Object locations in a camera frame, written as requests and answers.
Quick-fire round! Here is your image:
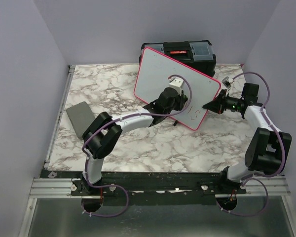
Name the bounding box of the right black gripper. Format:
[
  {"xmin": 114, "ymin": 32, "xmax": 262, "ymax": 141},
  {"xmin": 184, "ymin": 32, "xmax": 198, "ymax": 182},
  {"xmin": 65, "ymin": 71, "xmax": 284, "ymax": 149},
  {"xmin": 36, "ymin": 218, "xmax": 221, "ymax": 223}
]
[{"xmin": 202, "ymin": 89, "xmax": 243, "ymax": 115}]

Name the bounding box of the pink framed whiteboard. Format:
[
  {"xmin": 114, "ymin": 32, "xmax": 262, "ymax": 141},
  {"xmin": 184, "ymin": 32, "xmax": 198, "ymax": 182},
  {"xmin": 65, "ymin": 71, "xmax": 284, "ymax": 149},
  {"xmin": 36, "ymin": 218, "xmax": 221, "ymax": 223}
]
[{"xmin": 134, "ymin": 47, "xmax": 221, "ymax": 130}]

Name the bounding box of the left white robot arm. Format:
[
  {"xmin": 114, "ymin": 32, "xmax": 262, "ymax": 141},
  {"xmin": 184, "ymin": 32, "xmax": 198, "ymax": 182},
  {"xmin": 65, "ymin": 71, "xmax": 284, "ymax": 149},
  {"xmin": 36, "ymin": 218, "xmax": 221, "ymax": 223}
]
[{"xmin": 82, "ymin": 87, "xmax": 190, "ymax": 195}]

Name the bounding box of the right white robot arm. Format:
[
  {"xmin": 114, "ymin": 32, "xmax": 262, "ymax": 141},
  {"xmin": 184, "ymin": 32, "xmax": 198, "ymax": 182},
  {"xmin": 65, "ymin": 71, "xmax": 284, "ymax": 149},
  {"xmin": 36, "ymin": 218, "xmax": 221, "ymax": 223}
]
[{"xmin": 203, "ymin": 83, "xmax": 292, "ymax": 194}]

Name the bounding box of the black plastic toolbox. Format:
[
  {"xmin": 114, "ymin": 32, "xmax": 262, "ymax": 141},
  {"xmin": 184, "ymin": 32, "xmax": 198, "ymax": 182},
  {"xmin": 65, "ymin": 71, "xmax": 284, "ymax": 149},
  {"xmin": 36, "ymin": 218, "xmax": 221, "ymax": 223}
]
[{"xmin": 139, "ymin": 40, "xmax": 217, "ymax": 77}]

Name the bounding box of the grey sponge block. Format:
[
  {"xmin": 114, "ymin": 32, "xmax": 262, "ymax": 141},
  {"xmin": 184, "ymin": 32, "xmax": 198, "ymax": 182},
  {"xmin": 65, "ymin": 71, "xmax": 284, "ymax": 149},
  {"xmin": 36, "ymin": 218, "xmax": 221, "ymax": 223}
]
[{"xmin": 66, "ymin": 101, "xmax": 95, "ymax": 140}]

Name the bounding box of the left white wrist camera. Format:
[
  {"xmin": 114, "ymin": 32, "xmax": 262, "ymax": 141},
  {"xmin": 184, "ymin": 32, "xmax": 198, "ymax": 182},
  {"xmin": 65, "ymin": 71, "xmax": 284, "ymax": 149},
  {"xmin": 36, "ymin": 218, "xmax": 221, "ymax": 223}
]
[{"xmin": 168, "ymin": 77, "xmax": 184, "ymax": 95}]

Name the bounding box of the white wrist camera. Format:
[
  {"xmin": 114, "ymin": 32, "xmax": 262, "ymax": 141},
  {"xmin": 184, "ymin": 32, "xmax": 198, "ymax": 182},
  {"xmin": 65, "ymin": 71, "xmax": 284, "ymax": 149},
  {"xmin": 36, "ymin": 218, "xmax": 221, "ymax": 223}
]
[
  {"xmin": 168, "ymin": 77, "xmax": 184, "ymax": 95},
  {"xmin": 222, "ymin": 77, "xmax": 234, "ymax": 93}
]

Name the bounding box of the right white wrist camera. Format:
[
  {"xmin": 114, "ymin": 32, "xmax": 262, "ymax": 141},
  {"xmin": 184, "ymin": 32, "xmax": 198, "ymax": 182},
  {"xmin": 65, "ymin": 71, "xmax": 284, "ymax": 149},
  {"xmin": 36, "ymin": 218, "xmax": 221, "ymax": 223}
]
[{"xmin": 222, "ymin": 77, "xmax": 234, "ymax": 93}]

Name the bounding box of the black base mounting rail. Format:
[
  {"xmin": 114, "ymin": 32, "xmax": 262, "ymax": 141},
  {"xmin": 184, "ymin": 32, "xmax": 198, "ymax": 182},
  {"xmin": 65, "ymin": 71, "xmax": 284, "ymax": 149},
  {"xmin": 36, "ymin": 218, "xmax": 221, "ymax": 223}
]
[{"xmin": 40, "ymin": 170, "xmax": 246, "ymax": 206}]

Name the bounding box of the aluminium extrusion frame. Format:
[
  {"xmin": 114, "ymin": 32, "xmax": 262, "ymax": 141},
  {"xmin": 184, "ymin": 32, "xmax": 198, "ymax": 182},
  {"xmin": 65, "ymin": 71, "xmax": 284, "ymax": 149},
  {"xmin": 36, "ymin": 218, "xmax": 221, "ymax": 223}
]
[{"xmin": 17, "ymin": 64, "xmax": 76, "ymax": 237}]

